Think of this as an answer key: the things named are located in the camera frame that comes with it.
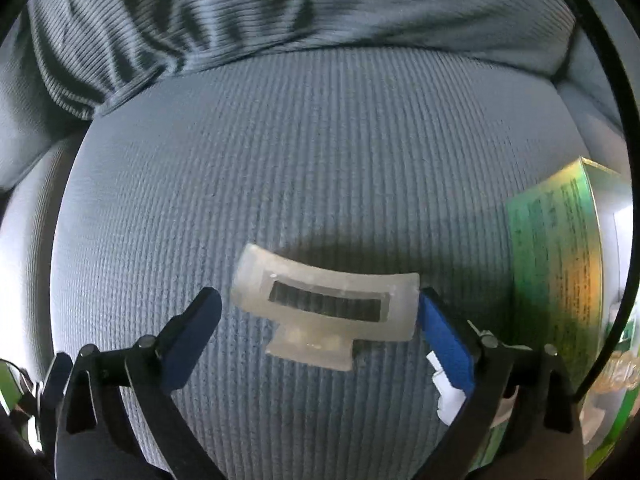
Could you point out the grey sofa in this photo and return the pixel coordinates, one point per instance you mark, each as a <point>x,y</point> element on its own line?
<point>325,160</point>

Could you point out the small white plastic piece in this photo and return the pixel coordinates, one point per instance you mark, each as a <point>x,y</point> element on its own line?
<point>447,392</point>

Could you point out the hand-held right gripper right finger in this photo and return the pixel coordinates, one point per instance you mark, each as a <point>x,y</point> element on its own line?
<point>445,345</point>

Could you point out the green cardboard box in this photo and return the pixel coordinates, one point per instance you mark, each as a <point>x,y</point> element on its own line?
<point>555,270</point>

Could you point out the white curved plastic piece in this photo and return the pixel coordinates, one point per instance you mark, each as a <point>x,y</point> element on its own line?
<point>255,280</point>

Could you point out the grey sofa back cushion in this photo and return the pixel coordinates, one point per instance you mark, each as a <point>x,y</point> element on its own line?
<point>590,80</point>
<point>300,5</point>

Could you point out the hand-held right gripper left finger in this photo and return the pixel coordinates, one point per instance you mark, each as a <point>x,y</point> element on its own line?
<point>192,340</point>

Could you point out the clear printed packet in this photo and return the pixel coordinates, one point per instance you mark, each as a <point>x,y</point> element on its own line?
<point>620,360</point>

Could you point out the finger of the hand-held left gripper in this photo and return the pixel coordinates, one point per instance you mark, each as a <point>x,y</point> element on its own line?
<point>56,375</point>

